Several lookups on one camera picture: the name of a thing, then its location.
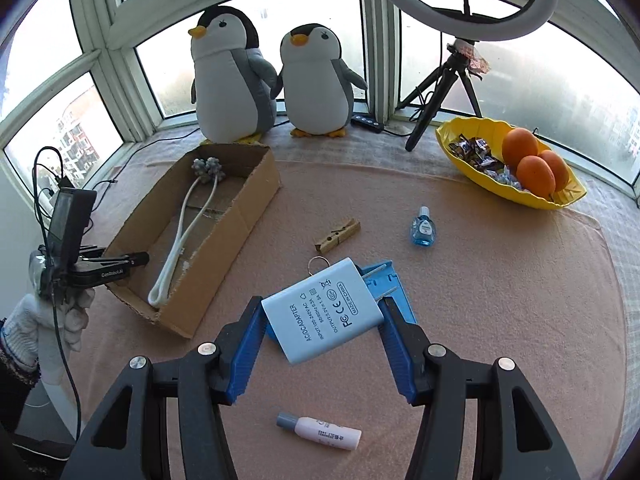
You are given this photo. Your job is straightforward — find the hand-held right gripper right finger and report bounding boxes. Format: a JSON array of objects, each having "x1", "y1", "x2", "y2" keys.
[{"x1": 381, "y1": 299, "x2": 581, "y2": 480}]

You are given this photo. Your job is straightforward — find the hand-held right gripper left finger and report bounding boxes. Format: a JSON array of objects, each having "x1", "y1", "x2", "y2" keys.
[{"x1": 60, "y1": 296, "x2": 266, "y2": 480}]

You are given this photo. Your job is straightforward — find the blue plastic tray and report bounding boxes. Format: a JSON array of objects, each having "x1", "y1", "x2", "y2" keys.
[{"x1": 357, "y1": 260, "x2": 419, "y2": 326}]

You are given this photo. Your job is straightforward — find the light blue power adapter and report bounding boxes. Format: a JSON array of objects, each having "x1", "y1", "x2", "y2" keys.
[{"x1": 261, "y1": 257, "x2": 386, "y2": 365}]

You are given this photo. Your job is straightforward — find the cardboard box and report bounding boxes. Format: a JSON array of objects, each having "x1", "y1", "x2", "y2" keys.
[{"x1": 103, "y1": 142, "x2": 282, "y2": 340}]

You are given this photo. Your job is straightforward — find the white bottle with grey cap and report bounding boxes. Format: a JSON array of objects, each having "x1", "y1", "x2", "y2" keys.
[{"x1": 276, "y1": 411, "x2": 363, "y2": 452}]

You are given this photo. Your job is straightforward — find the blue eye drop bottle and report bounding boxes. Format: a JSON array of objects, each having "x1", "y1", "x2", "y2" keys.
[{"x1": 410, "y1": 206, "x2": 437, "y2": 247}]

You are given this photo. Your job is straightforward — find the person's left forearm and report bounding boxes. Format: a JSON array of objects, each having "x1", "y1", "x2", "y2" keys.
[{"x1": 0, "y1": 317, "x2": 42, "y2": 431}]

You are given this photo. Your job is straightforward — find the person's left hand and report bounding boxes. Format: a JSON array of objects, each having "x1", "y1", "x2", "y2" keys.
[{"x1": 0, "y1": 286, "x2": 97, "y2": 376}]

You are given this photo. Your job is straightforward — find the white neck massager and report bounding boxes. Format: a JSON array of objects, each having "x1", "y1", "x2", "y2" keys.
[{"x1": 148, "y1": 157, "x2": 227, "y2": 308}]

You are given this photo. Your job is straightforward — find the wooden clothespin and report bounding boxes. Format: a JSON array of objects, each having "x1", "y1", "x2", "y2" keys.
[{"x1": 314, "y1": 217, "x2": 362, "y2": 255}]

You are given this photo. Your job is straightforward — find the yellow leaf-shaped bowl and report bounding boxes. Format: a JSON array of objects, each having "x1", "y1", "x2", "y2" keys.
[{"x1": 435, "y1": 116, "x2": 588, "y2": 212}]

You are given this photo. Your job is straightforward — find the large penguin plush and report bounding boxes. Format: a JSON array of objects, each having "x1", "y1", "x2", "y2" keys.
[{"x1": 188, "y1": 5, "x2": 281, "y2": 145}]

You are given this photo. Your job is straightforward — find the pile of wrapped candies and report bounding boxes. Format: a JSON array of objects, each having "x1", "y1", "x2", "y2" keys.
[{"x1": 447, "y1": 134, "x2": 526, "y2": 191}]

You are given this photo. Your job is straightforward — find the orange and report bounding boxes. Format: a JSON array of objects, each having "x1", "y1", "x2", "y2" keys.
[
  {"x1": 537, "y1": 149, "x2": 571, "y2": 192},
  {"x1": 516, "y1": 155, "x2": 557, "y2": 198},
  {"x1": 501, "y1": 128, "x2": 540, "y2": 168}
]

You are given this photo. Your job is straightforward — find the black power strip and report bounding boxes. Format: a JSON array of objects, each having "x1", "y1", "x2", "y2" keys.
[{"x1": 350, "y1": 113, "x2": 387, "y2": 133}]

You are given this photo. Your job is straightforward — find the small penguin plush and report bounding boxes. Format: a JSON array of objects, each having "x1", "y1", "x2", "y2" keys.
[{"x1": 272, "y1": 23, "x2": 368, "y2": 139}]

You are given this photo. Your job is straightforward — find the black tripod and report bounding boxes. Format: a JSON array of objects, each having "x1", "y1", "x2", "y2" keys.
[{"x1": 395, "y1": 37, "x2": 493, "y2": 153}]

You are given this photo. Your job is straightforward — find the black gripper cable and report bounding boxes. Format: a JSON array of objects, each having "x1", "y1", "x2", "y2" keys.
[{"x1": 50, "y1": 280, "x2": 85, "y2": 443}]

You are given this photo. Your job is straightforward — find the white window frame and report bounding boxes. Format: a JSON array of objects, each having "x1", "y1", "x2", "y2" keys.
[{"x1": 0, "y1": 0, "x2": 640, "y2": 196}]

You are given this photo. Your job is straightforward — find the white ring light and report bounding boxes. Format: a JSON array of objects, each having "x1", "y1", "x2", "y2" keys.
[{"x1": 361, "y1": 0, "x2": 560, "y2": 43}]

